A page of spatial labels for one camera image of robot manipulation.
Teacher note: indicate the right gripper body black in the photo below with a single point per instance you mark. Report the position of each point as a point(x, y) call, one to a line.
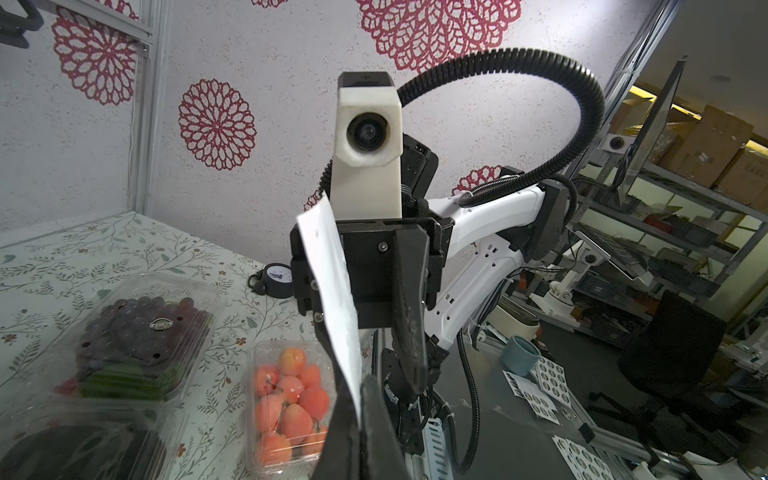
point(369, 250)

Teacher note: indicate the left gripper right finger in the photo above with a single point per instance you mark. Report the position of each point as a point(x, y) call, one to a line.
point(381, 456)

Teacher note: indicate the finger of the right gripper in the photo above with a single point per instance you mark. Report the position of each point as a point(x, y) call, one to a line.
point(322, 335)
point(409, 268)

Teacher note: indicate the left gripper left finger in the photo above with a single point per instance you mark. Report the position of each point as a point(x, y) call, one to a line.
point(340, 457)

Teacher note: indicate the white sticker label sheet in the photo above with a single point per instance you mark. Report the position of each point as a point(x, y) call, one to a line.
point(322, 245)

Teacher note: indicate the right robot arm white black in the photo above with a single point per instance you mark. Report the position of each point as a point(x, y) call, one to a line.
point(498, 227)

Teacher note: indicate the storage shelving with boxes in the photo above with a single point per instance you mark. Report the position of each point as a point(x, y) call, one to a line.
point(653, 180)

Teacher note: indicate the black alarm clock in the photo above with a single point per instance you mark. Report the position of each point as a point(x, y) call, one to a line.
point(274, 280)

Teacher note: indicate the teal cup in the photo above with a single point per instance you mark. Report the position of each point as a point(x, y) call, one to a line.
point(520, 356)

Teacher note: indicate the round sticker on grape box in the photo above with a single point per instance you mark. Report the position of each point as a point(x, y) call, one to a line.
point(161, 324)

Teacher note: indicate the sticker sheet on table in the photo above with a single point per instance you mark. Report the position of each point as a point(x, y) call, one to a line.
point(547, 394)
point(582, 463)

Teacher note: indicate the purple grape clamshell box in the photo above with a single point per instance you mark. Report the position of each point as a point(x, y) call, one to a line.
point(112, 354)

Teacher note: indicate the floral table mat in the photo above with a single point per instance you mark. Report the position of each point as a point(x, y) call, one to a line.
point(50, 283)

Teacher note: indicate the black office chair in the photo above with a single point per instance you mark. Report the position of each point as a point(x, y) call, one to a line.
point(668, 362)

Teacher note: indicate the blackberry clamshell box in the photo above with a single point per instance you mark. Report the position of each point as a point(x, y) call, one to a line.
point(82, 440)

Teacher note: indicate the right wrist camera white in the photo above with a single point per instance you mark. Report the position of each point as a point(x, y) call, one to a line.
point(368, 145)

